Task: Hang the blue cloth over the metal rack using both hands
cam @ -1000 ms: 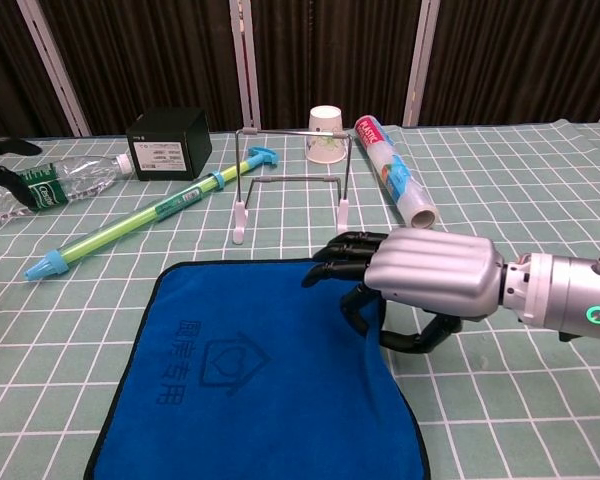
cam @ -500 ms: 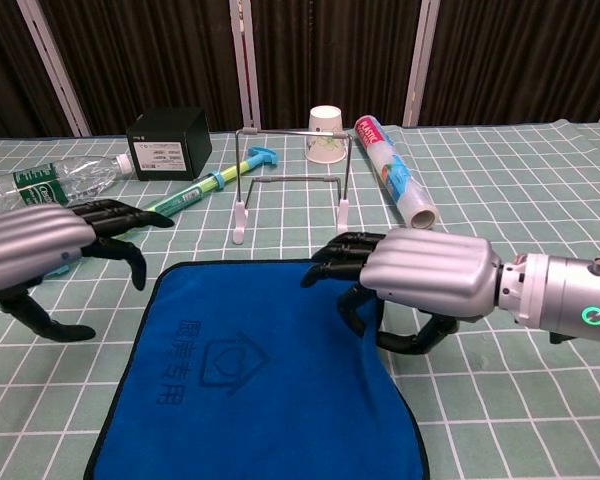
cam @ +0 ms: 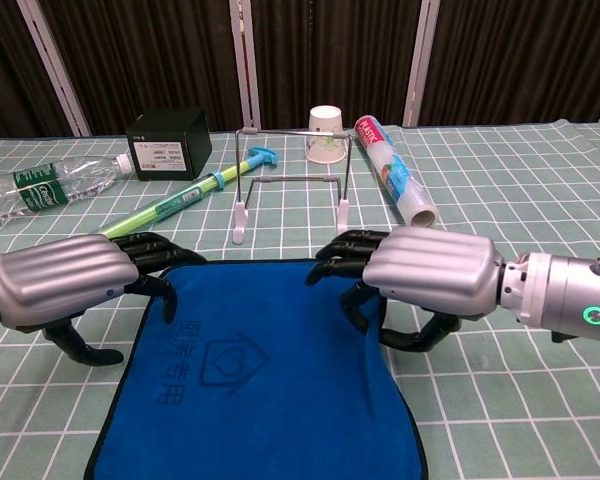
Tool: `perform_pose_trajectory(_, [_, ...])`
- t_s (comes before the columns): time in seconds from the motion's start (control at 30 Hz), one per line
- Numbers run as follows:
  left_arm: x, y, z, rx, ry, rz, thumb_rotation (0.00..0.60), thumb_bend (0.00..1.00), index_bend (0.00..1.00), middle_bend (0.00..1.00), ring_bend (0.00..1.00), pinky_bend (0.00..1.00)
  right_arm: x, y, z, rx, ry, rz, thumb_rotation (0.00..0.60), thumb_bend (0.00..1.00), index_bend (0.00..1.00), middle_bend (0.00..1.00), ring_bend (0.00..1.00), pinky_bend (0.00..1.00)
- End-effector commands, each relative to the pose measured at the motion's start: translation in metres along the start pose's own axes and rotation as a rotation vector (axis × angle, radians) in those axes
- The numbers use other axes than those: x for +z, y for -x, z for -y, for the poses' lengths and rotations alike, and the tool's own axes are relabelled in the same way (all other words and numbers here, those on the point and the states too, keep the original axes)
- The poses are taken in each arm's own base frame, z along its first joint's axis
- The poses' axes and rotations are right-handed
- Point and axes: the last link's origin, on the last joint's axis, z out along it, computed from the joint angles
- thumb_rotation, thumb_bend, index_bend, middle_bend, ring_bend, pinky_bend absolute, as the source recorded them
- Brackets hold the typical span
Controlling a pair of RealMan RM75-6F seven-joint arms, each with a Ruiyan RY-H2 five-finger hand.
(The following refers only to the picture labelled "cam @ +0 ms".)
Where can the plastic wrap roll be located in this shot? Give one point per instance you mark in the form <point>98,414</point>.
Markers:
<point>395,170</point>

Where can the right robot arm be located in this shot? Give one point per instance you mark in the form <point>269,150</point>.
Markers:
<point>560,295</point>

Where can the clear plastic water bottle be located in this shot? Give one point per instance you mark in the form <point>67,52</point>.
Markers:
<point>40,187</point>

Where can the green checkered tablecloth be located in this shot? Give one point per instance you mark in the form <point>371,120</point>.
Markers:
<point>505,400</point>

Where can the white paper cup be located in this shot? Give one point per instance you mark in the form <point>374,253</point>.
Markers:
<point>325,120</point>

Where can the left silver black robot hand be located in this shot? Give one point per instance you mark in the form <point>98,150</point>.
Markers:
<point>65,272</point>

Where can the green blue water pump tube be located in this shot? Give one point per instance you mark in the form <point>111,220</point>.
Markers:
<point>180,200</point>

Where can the blue microfiber towel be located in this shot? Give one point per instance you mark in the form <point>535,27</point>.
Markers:
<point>270,380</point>

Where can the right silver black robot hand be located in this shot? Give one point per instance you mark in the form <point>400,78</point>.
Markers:
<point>430,270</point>

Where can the black cardboard box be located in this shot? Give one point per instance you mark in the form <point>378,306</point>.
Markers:
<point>170,150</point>

